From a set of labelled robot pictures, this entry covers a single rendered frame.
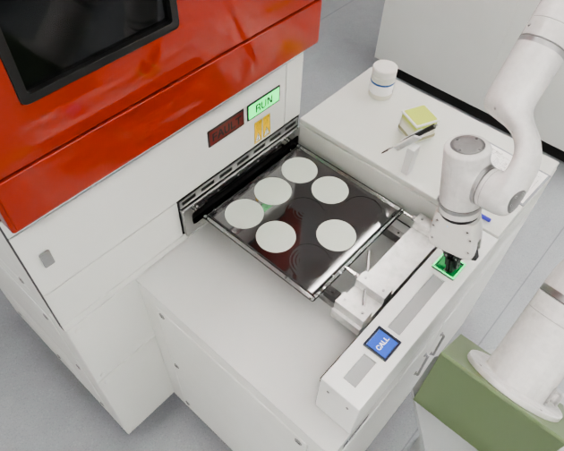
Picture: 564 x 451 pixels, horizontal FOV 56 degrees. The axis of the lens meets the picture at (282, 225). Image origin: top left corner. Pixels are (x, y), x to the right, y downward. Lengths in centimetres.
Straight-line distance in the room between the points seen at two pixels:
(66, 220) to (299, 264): 53
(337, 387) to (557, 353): 40
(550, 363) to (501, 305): 140
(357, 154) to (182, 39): 63
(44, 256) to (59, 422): 113
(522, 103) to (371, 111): 62
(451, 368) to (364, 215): 50
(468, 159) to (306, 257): 47
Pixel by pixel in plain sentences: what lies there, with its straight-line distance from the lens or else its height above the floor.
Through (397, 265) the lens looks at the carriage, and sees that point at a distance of 133.
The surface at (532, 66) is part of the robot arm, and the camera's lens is 107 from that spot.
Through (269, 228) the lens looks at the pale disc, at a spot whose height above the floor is 90.
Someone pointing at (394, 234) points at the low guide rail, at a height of 85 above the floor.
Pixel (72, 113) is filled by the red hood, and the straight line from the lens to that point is 92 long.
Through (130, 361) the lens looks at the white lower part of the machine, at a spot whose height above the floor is 49.
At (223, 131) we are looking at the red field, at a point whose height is 110.
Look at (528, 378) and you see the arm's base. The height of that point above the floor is 105.
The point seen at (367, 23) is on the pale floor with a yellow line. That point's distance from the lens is 392.
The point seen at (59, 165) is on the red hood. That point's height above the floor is 131.
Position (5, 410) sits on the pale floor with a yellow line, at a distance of 227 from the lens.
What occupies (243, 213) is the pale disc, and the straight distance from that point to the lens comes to 137.
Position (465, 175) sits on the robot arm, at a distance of 103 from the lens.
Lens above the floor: 194
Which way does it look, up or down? 51 degrees down
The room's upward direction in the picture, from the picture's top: 3 degrees clockwise
